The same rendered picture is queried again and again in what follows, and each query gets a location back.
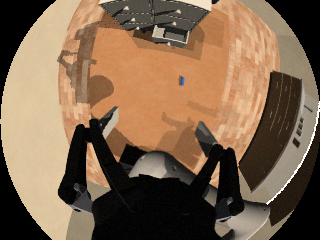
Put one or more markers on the grey small chest of drawers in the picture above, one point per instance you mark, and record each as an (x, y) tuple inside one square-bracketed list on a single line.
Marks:
[(203, 4)]

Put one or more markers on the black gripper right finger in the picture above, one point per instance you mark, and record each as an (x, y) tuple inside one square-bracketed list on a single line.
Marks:
[(229, 202)]

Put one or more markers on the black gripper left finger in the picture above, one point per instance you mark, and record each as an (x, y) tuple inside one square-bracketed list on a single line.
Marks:
[(72, 189)]

